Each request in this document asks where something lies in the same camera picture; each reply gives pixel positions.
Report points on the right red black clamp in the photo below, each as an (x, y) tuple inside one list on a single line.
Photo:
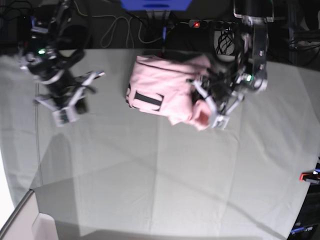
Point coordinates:
[(312, 177)]

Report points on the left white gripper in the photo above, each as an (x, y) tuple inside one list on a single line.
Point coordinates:
[(218, 118)]

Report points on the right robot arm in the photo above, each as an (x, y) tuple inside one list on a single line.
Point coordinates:
[(40, 56)]

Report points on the grey-green table cloth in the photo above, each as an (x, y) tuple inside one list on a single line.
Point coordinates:
[(118, 173)]

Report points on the blue box on stand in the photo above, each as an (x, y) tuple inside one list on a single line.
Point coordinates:
[(169, 5)]

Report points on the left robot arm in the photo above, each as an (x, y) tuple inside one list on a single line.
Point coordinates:
[(225, 86)]

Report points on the pink t-shirt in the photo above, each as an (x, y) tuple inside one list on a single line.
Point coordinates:
[(160, 86)]

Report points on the white bin corner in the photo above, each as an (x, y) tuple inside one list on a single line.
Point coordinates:
[(28, 223)]

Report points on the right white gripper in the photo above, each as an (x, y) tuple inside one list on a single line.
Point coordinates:
[(66, 97)]

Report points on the black power strip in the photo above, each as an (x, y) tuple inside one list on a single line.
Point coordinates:
[(214, 24)]

